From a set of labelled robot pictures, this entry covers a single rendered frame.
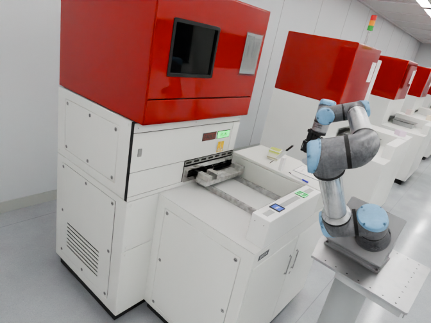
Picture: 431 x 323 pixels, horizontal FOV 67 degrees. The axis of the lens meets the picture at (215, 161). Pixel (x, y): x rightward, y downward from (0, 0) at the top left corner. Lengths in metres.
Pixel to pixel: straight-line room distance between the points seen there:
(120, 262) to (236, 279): 0.64
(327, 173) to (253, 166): 0.95
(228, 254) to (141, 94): 0.80
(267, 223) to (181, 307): 0.76
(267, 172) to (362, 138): 0.95
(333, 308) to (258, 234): 0.57
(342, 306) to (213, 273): 0.63
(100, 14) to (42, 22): 1.20
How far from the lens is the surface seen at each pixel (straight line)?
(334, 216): 1.43
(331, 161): 1.16
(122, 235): 1.77
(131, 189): 1.64
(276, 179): 2.01
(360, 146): 1.16
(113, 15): 1.62
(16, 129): 2.94
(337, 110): 1.53
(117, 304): 2.07
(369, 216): 1.48
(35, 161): 3.09
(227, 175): 1.98
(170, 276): 1.91
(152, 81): 1.43
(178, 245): 1.77
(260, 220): 1.46
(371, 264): 1.66
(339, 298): 1.80
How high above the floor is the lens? 1.65
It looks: 21 degrees down
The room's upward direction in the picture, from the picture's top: 12 degrees clockwise
